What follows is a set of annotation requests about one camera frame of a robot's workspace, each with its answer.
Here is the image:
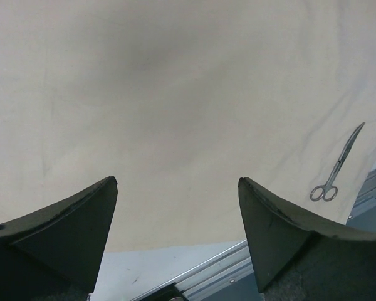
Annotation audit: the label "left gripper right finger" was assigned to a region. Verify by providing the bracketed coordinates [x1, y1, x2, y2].
[238, 177, 376, 300]

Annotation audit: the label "steel surgical scissors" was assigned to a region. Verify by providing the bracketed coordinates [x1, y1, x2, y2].
[310, 122, 365, 202]

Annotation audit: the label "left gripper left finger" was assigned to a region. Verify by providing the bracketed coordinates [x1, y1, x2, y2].
[0, 176, 118, 300]

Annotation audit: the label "beige wrapping cloth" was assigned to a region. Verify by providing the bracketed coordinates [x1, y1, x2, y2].
[0, 1, 376, 251]

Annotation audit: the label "aluminium front rail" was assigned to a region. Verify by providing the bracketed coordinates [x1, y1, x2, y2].
[136, 169, 376, 300]

